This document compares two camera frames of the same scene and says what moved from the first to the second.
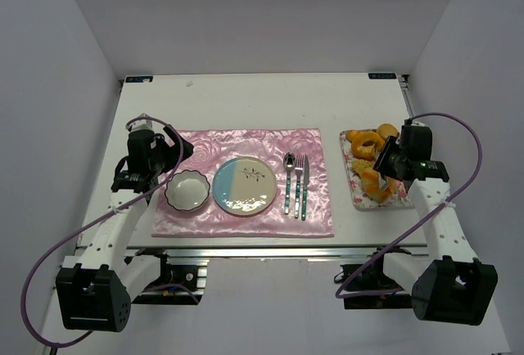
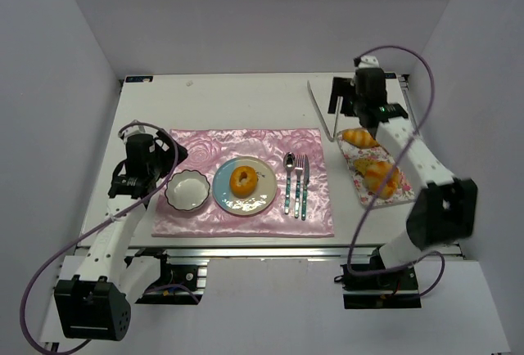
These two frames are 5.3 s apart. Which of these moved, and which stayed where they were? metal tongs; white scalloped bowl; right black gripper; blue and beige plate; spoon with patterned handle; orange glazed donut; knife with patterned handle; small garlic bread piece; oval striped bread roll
Moved: right black gripper; orange glazed donut; metal tongs
Stayed: small garlic bread piece; blue and beige plate; spoon with patterned handle; oval striped bread roll; knife with patterned handle; white scalloped bowl
